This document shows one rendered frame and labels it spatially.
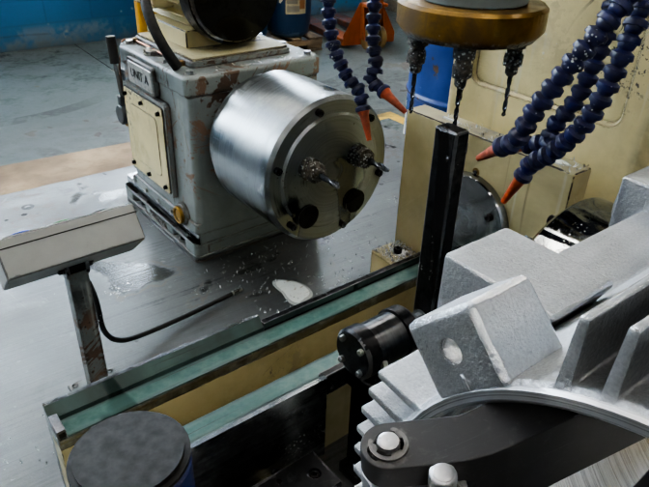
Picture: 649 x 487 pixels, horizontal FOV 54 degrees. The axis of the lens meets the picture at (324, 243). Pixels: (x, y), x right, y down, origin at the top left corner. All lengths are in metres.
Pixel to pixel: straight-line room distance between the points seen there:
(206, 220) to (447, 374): 1.08
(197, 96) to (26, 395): 0.54
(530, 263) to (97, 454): 0.24
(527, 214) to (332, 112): 0.33
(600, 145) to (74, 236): 0.71
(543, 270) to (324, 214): 0.89
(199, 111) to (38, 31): 5.26
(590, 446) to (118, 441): 0.25
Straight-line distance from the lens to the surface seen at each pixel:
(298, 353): 0.91
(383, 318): 0.71
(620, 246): 0.24
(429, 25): 0.77
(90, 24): 6.48
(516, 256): 0.20
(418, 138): 1.03
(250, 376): 0.88
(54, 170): 3.40
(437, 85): 2.87
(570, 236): 0.70
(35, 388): 1.05
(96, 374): 0.97
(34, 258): 0.83
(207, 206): 1.21
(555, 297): 0.19
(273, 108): 1.01
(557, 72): 0.65
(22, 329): 1.17
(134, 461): 0.34
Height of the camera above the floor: 1.47
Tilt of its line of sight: 31 degrees down
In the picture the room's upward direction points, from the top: 2 degrees clockwise
